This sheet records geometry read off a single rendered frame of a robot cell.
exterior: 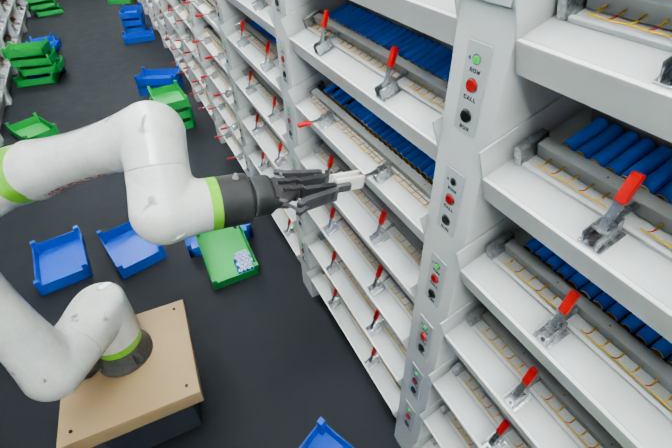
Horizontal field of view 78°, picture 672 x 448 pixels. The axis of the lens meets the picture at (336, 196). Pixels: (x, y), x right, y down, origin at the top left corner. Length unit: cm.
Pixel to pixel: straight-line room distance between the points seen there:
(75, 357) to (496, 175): 97
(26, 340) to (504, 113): 99
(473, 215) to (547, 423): 36
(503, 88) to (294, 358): 130
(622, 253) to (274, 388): 126
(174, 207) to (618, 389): 65
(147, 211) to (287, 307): 114
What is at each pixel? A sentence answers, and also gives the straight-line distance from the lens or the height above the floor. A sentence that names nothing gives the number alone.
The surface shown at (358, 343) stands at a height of 13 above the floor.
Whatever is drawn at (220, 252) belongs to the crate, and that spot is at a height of 5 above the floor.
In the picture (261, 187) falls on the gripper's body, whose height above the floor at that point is 97.
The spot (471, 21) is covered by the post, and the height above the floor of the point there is 125.
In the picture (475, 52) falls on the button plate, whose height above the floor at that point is 122.
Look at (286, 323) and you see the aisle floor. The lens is 172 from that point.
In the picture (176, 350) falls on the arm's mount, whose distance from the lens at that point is 135.
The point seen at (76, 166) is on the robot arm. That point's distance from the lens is 84.
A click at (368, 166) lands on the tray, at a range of 93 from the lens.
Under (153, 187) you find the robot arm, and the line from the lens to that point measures 69.
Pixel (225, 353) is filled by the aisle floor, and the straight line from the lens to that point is 169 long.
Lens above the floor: 140
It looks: 39 degrees down
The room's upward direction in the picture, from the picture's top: 2 degrees counter-clockwise
